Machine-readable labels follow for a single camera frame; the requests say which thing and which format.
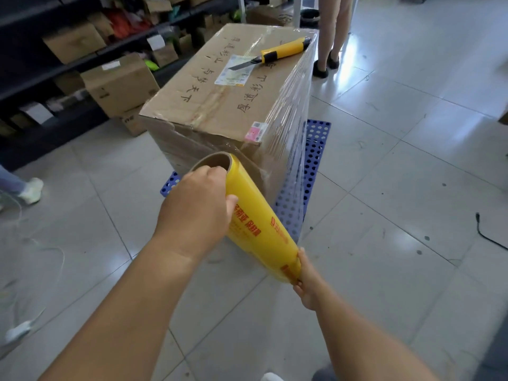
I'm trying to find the person's left hand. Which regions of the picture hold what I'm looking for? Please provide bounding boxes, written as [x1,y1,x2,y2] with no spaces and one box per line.
[152,165,239,260]

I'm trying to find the cardboard box with white label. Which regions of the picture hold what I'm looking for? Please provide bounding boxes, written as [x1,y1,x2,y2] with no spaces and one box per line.
[80,52,160,119]

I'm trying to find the person's grey trousers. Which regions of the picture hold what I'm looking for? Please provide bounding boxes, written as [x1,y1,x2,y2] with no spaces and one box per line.
[311,365,339,381]

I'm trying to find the small cardboard box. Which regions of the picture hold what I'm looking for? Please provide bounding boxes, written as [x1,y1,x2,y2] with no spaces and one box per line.
[119,106,150,138]

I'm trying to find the film covered cardboard box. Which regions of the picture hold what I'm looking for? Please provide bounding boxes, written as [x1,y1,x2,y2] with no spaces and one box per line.
[246,5,294,28]

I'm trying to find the red plastic bag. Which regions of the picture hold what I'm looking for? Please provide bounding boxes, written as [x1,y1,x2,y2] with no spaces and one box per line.
[106,10,151,34]

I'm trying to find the black cable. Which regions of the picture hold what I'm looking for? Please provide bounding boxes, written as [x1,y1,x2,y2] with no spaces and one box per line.
[475,213,508,251]

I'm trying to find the yellow black utility knife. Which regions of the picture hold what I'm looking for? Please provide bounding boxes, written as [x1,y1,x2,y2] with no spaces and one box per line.
[228,37,312,72]

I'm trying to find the blue perforated plastic pallet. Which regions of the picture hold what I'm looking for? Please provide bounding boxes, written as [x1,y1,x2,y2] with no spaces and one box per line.
[160,119,332,244]

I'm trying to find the large brown cardboard box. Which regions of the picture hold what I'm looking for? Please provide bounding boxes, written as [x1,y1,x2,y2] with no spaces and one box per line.
[139,22,320,207]

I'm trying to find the person's right forearm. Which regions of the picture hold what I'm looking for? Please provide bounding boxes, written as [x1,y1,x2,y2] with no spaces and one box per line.
[315,291,437,381]

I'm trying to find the small white box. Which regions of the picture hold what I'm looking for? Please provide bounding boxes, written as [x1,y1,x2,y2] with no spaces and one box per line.
[20,102,55,125]

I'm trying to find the white metal rack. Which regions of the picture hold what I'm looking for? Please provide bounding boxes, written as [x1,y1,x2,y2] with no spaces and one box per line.
[238,0,302,28]

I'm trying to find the white power adapter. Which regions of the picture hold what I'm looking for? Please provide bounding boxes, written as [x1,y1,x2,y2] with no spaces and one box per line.
[4,320,32,344]

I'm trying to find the squat cardboard box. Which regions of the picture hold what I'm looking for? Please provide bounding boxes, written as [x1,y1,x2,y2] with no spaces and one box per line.
[42,21,107,65]

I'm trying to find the person's right hand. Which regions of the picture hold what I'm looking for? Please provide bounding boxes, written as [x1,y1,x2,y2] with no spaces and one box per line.
[293,248,334,312]

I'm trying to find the person's left forearm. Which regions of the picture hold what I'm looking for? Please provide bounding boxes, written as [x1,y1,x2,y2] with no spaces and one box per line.
[39,238,199,381]

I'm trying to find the yellow stretch film roll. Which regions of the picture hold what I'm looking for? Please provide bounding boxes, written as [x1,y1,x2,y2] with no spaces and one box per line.
[189,151,303,284]

